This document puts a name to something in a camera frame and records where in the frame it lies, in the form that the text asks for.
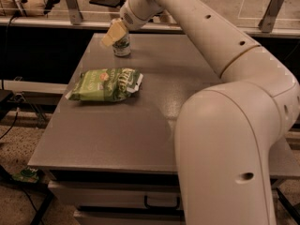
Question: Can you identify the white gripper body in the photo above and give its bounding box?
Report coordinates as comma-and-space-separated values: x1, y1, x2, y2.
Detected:
120, 0, 163, 31

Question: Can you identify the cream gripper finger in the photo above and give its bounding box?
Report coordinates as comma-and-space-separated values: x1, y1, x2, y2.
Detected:
101, 20, 128, 47

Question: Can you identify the green 7up soda can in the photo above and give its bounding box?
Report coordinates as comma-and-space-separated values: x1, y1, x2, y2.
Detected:
112, 26, 131, 57

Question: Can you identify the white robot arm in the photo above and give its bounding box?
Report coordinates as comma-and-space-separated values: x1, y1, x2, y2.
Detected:
120, 0, 299, 225

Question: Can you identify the green kettle chips bag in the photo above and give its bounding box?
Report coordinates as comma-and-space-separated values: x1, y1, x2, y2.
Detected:
66, 68, 143, 102

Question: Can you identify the green packet on floor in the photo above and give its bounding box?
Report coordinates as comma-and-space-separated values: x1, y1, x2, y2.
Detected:
12, 167, 39, 184

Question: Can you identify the left metal bracket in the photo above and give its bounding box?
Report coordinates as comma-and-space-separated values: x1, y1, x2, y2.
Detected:
66, 0, 83, 25

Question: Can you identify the metal bracket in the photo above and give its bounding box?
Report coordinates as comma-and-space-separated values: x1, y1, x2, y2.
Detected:
66, 0, 83, 25
259, 0, 285, 33

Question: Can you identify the right metal bracket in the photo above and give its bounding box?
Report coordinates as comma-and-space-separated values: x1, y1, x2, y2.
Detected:
259, 0, 285, 33

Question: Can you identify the grey drawer with handle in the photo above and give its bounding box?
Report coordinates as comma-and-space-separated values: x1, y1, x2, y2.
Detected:
48, 181, 181, 209

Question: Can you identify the black drawer handle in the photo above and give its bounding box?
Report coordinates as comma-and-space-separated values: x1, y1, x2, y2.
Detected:
143, 195, 181, 210

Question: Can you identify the black cable on floor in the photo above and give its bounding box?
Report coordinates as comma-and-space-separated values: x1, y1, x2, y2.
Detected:
0, 108, 46, 225

